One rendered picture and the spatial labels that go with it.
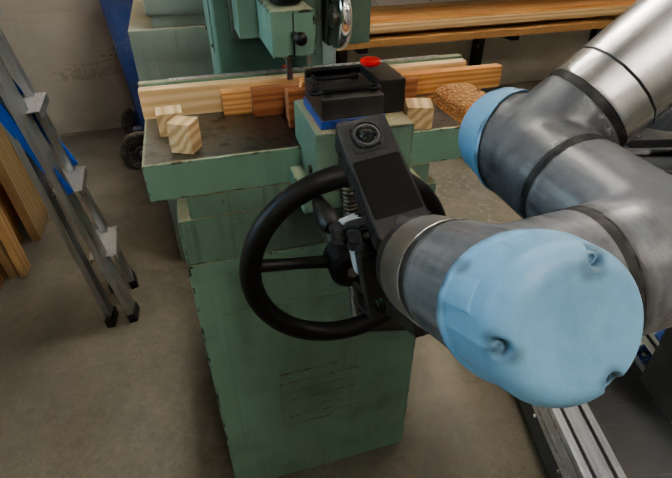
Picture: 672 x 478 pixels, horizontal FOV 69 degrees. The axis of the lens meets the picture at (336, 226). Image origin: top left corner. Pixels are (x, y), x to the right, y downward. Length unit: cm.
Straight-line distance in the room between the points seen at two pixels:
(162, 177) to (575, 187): 57
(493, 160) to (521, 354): 19
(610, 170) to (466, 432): 122
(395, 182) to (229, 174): 41
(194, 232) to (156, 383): 89
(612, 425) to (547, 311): 115
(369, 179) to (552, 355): 21
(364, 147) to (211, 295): 54
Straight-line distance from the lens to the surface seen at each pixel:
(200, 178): 75
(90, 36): 318
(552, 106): 37
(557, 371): 22
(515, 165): 35
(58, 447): 160
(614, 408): 139
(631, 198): 30
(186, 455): 146
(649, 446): 137
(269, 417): 117
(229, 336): 95
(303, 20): 81
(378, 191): 38
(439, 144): 83
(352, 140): 40
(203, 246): 81
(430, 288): 26
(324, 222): 53
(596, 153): 33
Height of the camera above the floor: 122
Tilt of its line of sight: 35 degrees down
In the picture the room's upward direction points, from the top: straight up
